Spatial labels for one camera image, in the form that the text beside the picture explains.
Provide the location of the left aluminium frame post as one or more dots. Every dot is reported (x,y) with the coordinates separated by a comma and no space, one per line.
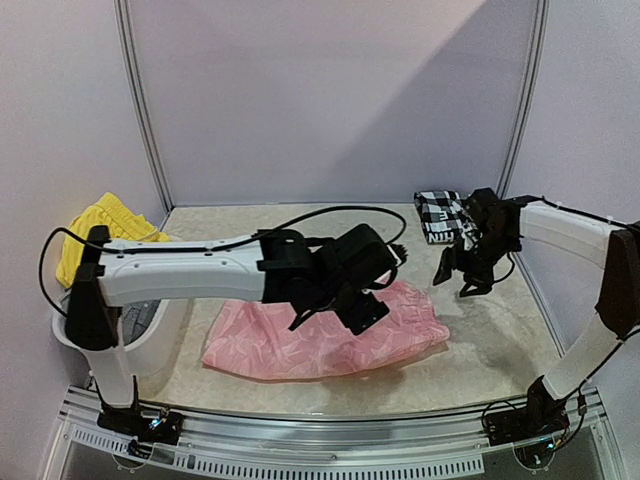
(124,21)

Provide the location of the white plastic laundry basket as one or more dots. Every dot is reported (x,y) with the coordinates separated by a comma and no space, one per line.
(152,351)

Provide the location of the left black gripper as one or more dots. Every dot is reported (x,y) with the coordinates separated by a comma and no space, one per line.
(360,320)

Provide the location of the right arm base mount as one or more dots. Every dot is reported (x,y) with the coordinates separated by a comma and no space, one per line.
(525,425)

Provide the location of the pink printed garment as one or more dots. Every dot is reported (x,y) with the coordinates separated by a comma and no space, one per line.
(252,340)

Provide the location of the grey garment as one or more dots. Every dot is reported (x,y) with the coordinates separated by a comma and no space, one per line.
(136,318)

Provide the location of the black white plaid shirt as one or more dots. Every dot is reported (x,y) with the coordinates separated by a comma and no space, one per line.
(442,216)

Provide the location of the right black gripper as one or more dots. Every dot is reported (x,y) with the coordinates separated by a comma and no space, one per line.
(467,263)

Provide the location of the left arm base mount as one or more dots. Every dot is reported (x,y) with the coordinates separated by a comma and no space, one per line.
(165,427)

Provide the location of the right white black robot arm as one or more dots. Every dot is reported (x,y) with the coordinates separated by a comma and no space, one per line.
(597,259)

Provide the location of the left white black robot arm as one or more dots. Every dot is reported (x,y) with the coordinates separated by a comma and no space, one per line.
(277,265)

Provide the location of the right aluminium frame post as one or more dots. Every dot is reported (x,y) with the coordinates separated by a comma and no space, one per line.
(527,91)

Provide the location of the aluminium frame post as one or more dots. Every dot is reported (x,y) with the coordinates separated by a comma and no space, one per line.
(527,91)
(124,21)

